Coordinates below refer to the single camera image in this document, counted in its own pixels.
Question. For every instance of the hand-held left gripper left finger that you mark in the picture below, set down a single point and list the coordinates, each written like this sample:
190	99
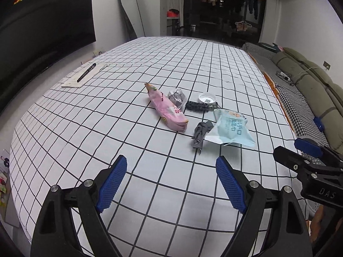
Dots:
112	184

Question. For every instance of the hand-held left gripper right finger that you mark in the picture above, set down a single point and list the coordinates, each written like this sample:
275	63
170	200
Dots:
230	184

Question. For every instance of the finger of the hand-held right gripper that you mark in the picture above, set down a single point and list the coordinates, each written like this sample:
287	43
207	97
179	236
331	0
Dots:
308	145
288	157

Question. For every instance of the grey perforated plastic basket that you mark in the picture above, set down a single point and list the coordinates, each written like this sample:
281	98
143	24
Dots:
305	209

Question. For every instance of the light blue wipes packet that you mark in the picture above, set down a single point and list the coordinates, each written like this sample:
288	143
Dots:
230	128

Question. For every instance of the dark grey cloth scrap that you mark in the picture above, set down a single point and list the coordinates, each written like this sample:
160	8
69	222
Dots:
201	133

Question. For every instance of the white round lid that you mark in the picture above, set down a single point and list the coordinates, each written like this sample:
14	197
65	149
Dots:
207	98

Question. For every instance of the pink snack packet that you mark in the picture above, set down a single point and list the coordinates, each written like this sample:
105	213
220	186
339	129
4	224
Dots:
168	109

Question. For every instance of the silver white wrapper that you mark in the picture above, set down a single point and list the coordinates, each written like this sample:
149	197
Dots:
176	97

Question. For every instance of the person's right forearm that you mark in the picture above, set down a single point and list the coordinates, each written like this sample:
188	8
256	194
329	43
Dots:
317	220

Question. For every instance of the small blue object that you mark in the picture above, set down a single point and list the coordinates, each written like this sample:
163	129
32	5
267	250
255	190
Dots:
319	123

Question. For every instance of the checked tablecloth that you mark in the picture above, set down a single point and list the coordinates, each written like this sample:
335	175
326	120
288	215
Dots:
134	144

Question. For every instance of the houndstooth sofa cover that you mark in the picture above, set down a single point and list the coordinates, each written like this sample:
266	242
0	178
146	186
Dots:
292	101

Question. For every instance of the green sofa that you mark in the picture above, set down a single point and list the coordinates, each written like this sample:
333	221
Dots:
308	80

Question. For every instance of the white power strip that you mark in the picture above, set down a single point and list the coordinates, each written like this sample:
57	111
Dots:
286	78

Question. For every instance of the dark teal plush toy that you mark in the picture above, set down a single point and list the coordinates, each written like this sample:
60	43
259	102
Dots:
274	47

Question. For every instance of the white paper sheet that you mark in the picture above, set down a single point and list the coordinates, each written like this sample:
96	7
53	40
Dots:
72	83

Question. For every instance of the colourful sticker sheet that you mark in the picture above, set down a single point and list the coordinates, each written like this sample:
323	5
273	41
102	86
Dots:
4	166

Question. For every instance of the black pen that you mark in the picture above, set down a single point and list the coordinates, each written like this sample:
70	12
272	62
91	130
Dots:
86	72

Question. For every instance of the beige garment on hanger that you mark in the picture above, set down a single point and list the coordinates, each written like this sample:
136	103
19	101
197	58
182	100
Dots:
242	26

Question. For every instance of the black television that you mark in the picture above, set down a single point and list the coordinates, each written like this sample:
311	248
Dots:
40	32

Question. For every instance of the leaning mirror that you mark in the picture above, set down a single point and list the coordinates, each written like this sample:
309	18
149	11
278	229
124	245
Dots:
132	13

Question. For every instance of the grey desk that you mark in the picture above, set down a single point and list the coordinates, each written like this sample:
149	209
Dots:
174	21

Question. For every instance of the red bag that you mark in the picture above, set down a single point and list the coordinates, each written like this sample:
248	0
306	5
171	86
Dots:
172	13

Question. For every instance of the wall socket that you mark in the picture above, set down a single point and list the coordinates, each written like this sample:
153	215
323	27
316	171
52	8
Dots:
327	65

